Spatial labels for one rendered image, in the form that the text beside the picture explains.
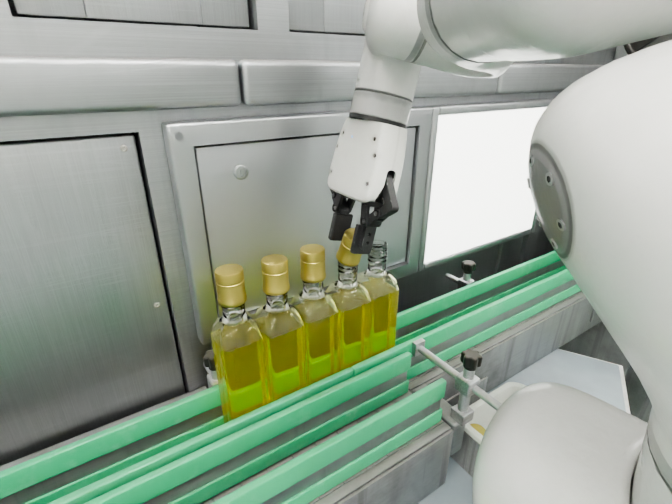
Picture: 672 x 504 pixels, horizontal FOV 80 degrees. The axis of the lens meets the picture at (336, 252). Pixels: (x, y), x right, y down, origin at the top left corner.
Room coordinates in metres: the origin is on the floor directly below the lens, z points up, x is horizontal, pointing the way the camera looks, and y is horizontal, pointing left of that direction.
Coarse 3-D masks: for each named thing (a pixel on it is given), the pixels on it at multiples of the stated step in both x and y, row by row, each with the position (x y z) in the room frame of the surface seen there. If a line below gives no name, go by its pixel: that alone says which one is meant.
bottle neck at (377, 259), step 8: (376, 240) 0.57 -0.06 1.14; (376, 248) 0.55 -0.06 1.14; (384, 248) 0.55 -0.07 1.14; (368, 256) 0.56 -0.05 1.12; (376, 256) 0.55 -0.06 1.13; (384, 256) 0.55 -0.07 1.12; (368, 264) 0.56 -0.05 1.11; (376, 264) 0.55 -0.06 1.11; (384, 264) 0.55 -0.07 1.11; (368, 272) 0.56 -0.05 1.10; (376, 272) 0.55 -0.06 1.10; (384, 272) 0.55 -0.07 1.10
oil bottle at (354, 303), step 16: (336, 288) 0.52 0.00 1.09; (352, 288) 0.51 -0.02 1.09; (352, 304) 0.50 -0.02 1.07; (368, 304) 0.51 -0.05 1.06; (352, 320) 0.50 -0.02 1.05; (368, 320) 0.51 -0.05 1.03; (352, 336) 0.50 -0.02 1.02; (368, 336) 0.51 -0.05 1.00; (352, 352) 0.50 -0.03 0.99; (368, 352) 0.52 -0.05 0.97
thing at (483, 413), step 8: (504, 384) 0.59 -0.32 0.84; (512, 384) 0.59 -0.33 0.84; (520, 384) 0.59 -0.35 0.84; (496, 392) 0.57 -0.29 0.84; (504, 392) 0.57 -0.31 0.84; (512, 392) 0.58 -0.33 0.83; (480, 400) 0.55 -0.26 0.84; (504, 400) 0.57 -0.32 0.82; (472, 408) 0.53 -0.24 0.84; (480, 408) 0.54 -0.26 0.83; (488, 408) 0.55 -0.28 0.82; (480, 416) 0.54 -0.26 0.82; (488, 416) 0.55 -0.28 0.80; (480, 424) 0.54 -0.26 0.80; (488, 424) 0.55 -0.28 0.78; (472, 432) 0.48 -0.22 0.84; (480, 440) 0.46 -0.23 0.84
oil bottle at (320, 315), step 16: (304, 304) 0.47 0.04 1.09; (320, 304) 0.48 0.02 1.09; (336, 304) 0.49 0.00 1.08; (304, 320) 0.46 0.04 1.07; (320, 320) 0.47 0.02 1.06; (336, 320) 0.48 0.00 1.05; (320, 336) 0.47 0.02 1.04; (336, 336) 0.48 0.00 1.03; (320, 352) 0.47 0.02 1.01; (336, 352) 0.48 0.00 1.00; (320, 368) 0.47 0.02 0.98; (336, 368) 0.48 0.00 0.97
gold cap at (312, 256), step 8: (304, 248) 0.50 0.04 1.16; (312, 248) 0.50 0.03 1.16; (320, 248) 0.50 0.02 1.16; (304, 256) 0.48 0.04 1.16; (312, 256) 0.48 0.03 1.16; (320, 256) 0.48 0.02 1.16; (304, 264) 0.48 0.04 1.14; (312, 264) 0.48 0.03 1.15; (320, 264) 0.48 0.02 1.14; (304, 272) 0.48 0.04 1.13; (312, 272) 0.48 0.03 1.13; (320, 272) 0.48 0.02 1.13; (304, 280) 0.48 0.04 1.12; (312, 280) 0.48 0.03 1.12; (320, 280) 0.48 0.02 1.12
